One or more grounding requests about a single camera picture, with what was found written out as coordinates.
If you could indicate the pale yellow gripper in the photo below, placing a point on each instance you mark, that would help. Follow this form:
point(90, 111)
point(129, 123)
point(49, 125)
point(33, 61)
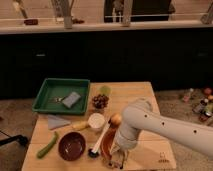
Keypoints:
point(118, 154)

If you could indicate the orange red bowl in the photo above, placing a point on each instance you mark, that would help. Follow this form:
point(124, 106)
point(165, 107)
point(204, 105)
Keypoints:
point(107, 143)

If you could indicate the wooden block eraser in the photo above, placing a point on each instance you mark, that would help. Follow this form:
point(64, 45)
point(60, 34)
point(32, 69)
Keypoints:
point(116, 162)

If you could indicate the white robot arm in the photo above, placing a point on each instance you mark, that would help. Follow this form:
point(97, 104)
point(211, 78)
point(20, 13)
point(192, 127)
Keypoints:
point(138, 116)

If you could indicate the dark maroon bowl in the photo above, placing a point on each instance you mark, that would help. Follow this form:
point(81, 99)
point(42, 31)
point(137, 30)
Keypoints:
point(71, 146)

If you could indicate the white round container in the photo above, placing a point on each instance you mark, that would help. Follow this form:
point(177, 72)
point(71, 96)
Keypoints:
point(96, 121)

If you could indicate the yellow banana piece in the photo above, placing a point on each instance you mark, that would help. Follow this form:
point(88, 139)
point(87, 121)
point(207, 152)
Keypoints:
point(78, 126)

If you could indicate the bunch of dark grapes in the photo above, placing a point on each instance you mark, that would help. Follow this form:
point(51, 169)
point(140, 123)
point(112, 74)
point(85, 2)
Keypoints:
point(100, 101)

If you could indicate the green cucumber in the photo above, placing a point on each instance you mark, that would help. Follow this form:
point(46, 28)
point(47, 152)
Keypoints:
point(42, 152)

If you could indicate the grey sponge block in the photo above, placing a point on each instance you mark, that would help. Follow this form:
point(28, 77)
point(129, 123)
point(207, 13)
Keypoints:
point(71, 99)

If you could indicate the grey triangular cloth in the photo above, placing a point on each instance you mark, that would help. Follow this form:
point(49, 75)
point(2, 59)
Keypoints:
point(56, 122)

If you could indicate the green plastic tray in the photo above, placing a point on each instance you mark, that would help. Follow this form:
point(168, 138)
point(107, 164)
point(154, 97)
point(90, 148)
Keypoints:
point(59, 87)

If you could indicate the black chair base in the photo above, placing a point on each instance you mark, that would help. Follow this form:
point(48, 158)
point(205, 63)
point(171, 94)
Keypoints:
point(22, 140)

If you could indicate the dark red object on shelf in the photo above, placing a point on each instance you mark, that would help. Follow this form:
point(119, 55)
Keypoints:
point(31, 22)

